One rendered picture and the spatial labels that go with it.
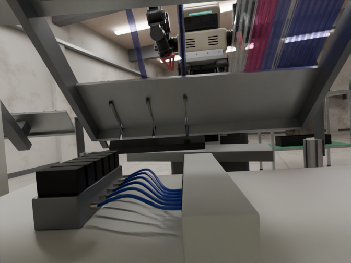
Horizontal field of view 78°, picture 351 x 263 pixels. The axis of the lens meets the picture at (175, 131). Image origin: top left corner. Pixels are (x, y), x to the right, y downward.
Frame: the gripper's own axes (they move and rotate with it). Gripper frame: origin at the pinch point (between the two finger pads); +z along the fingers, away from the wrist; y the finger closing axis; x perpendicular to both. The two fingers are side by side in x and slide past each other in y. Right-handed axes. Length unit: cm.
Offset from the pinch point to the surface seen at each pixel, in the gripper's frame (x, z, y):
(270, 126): 19, 19, 54
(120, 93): -21, -6, 50
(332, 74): 31, 5, 66
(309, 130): 364, 370, -398
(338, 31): 33, -5, 65
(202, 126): -1, 13, 49
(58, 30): -148, -83, -392
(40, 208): -27, -6, 94
